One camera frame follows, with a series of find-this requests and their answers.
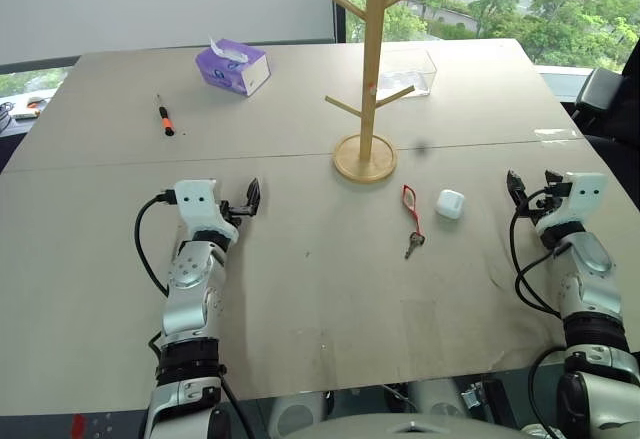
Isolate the cluttered side desk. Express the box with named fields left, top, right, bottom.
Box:
left=0, top=92, right=49, bottom=138

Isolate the silver key with red strap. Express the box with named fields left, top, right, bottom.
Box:
left=400, top=184, right=427, bottom=261

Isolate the orange and black screwdriver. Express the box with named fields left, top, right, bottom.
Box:
left=155, top=92, right=177, bottom=139

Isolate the black office chair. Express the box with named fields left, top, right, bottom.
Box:
left=573, top=37, right=640, bottom=163

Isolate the wooden tree-shaped hanger stand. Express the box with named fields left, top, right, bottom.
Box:
left=313, top=0, right=444, bottom=185

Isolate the clear plastic box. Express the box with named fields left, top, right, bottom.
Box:
left=376, top=48, right=439, bottom=98

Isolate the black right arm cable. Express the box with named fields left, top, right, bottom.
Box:
left=508, top=187, right=572, bottom=318

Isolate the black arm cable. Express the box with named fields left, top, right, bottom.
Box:
left=508, top=187, right=572, bottom=318
left=134, top=190, right=176, bottom=298

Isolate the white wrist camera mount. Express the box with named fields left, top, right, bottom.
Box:
left=534, top=171, right=609, bottom=238
left=171, top=178, right=239, bottom=243

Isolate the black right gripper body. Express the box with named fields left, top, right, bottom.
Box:
left=521, top=182, right=572, bottom=220

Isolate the white earbuds case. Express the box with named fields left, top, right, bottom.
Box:
left=434, top=188, right=467, bottom=220

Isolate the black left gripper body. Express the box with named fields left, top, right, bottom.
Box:
left=216, top=199, right=254, bottom=227

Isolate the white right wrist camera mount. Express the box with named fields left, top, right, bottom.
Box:
left=534, top=171, right=609, bottom=238

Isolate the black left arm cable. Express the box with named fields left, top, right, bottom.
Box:
left=134, top=190, right=176, bottom=298

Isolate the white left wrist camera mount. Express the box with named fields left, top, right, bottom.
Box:
left=171, top=178, right=239, bottom=243

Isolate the grey robot torso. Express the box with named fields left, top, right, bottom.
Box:
left=267, top=377, right=506, bottom=439

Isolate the purple tissue box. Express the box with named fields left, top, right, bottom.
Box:
left=194, top=37, right=273, bottom=98

